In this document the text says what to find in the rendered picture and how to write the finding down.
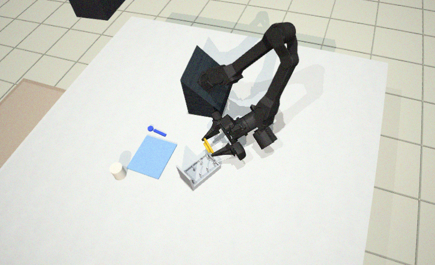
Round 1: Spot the light blue mat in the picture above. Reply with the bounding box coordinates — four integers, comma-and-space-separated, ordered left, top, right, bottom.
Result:
126, 135, 177, 179

